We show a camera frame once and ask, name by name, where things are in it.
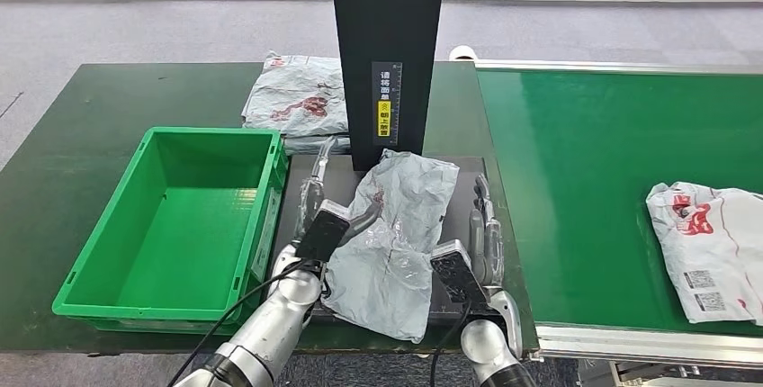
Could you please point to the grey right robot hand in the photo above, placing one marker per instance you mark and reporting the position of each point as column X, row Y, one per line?
column 492, row 247

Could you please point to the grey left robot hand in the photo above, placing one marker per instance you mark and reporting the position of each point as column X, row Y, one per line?
column 310, row 205

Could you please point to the small plain grey parcel bag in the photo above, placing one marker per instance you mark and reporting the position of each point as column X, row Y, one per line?
column 393, row 241

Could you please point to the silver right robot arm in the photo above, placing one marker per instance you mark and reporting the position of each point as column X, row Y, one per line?
column 489, row 348

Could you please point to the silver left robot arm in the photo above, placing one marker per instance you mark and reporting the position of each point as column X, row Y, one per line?
column 268, row 330

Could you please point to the flat grey parcel bag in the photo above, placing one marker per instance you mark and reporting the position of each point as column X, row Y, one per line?
column 313, row 144

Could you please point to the grey parcel with red print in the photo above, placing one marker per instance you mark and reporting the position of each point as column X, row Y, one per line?
column 298, row 92

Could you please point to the green conveyor belt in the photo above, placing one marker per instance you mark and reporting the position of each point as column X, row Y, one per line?
column 596, row 152

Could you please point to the black inbound scanner machine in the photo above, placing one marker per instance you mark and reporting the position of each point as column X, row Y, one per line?
column 387, row 44

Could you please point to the black and yellow label sticker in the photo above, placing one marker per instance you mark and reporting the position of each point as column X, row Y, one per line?
column 387, row 116

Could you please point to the green plastic crate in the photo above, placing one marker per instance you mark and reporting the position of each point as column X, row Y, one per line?
column 179, row 235

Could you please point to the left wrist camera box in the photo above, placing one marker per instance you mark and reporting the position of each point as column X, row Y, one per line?
column 322, row 232

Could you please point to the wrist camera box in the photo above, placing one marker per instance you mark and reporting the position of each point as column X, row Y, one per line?
column 322, row 232
column 456, row 271

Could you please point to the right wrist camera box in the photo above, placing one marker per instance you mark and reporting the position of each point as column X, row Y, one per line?
column 456, row 271

